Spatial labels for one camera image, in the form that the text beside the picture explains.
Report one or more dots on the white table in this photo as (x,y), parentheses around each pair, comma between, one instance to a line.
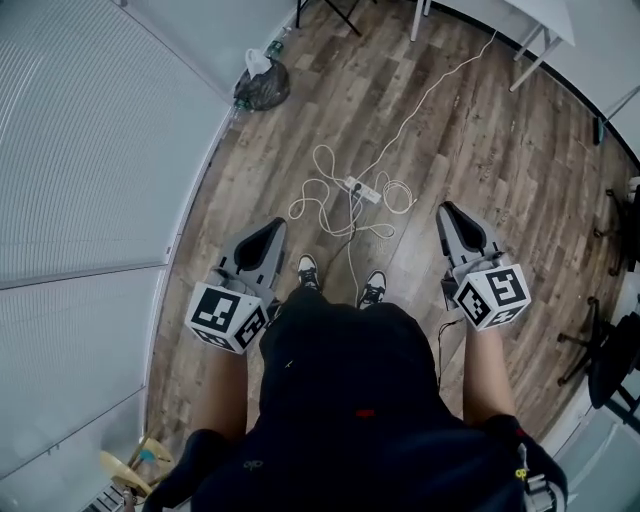
(540,15)

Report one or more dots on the green plastic bottle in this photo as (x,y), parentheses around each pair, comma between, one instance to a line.
(241,105)
(275,48)

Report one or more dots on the round wooden stool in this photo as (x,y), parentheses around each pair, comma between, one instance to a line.
(120,467)

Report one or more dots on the person's left forearm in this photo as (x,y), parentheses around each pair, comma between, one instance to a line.
(222,395)

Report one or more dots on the person's right sneaker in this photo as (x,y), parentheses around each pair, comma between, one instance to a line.
(372,290)

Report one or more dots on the white plastic bag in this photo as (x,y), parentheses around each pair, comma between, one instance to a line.
(256,61)

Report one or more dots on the black folding chair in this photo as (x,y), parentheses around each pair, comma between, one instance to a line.
(330,10)

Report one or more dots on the black rubbish bag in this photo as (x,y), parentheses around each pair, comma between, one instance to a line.
(262,90)

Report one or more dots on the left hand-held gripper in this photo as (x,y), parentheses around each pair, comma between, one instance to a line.
(220,312)

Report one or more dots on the small teal object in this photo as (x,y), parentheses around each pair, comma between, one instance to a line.
(147,456)

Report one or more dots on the person's black shirt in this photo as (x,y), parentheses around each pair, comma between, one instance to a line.
(350,410)

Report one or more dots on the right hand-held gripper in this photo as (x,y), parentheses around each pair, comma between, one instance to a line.
(500,295)

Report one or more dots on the white power strip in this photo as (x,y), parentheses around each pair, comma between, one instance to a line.
(370,192)

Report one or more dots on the person's right forearm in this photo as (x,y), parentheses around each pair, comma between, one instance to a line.
(487,380)

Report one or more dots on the person's left sneaker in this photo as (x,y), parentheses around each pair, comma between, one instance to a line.
(308,270)

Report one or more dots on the person's sneaker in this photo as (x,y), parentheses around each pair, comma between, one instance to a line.
(372,290)
(308,270)

